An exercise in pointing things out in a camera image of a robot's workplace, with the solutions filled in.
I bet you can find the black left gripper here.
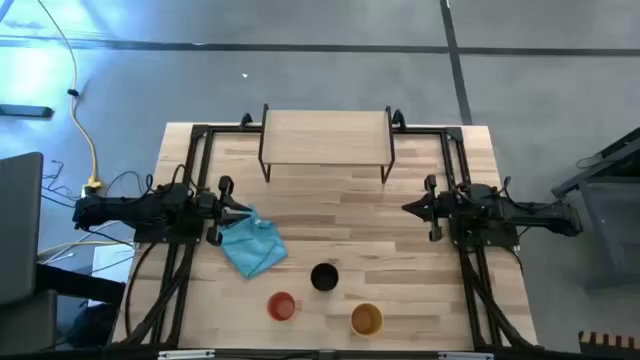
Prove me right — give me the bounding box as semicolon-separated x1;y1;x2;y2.
197;174;254;247

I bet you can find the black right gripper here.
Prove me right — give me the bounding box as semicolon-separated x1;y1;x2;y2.
402;173;454;243

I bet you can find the red cup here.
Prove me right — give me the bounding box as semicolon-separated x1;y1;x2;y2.
266;291;298;322

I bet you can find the black cup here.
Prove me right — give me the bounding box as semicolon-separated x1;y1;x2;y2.
309;262;340;293

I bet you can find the yellow cup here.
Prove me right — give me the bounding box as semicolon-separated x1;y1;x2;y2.
349;302;385;337

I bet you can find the wooden shelf with black legs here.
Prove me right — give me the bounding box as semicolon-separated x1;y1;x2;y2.
257;103;397;185

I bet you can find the blue folded cloth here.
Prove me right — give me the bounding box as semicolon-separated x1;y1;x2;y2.
218;203;290;280

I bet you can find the white box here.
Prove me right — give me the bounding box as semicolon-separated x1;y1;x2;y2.
92;243;136;307

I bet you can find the dark metal cart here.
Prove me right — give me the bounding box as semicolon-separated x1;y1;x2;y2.
551;127;640;291

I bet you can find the grey flat panel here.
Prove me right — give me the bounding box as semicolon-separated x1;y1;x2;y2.
0;152;45;306

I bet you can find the striped wooden block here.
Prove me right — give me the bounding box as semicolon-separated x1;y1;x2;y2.
578;329;640;360

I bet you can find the black flat bar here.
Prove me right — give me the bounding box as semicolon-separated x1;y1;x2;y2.
0;103;55;120

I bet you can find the black floor cable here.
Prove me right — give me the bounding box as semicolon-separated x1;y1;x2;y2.
104;170;155;199

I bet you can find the yellow cable plug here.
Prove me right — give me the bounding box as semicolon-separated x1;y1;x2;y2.
81;177;105;197

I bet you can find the yellow cable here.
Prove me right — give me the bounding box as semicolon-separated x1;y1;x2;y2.
37;0;104;191

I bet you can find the pale cable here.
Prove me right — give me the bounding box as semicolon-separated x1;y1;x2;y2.
38;239;136;264

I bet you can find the white aluminium bracket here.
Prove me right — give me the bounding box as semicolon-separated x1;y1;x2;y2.
157;349;217;360

